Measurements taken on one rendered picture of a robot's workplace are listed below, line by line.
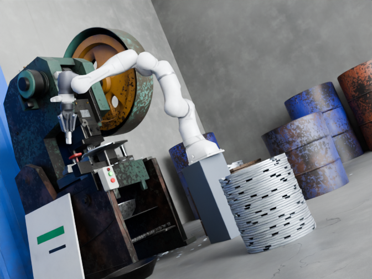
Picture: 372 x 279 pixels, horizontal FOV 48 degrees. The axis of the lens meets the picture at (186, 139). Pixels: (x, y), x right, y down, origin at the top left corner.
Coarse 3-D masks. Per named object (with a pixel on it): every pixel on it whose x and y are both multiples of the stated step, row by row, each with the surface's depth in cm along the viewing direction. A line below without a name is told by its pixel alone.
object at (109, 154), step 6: (108, 144) 266; (114, 144) 268; (120, 144) 276; (102, 150) 271; (108, 150) 275; (114, 150) 279; (90, 156) 277; (102, 156) 273; (108, 156) 273; (114, 156) 277; (108, 162) 271; (114, 162) 274
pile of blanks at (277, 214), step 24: (264, 168) 158; (288, 168) 165; (240, 192) 160; (264, 192) 157; (288, 192) 159; (240, 216) 170; (264, 216) 157; (288, 216) 156; (264, 240) 157; (288, 240) 155
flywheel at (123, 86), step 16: (80, 48) 327; (96, 48) 322; (112, 48) 313; (112, 80) 317; (128, 80) 308; (112, 96) 322; (128, 96) 305; (112, 112) 321; (128, 112) 307; (112, 128) 319
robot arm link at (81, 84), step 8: (104, 64) 240; (112, 64) 240; (120, 64) 242; (96, 72) 236; (104, 72) 237; (112, 72) 239; (120, 72) 245; (72, 80) 234; (80, 80) 232; (88, 80) 234; (96, 80) 236; (72, 88) 234; (80, 88) 233; (88, 88) 235
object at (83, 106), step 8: (80, 104) 285; (88, 104) 290; (80, 112) 282; (88, 112) 287; (88, 120) 285; (80, 128) 278; (88, 128) 278; (96, 128) 283; (72, 136) 284; (80, 136) 279; (88, 136) 279; (96, 136) 285
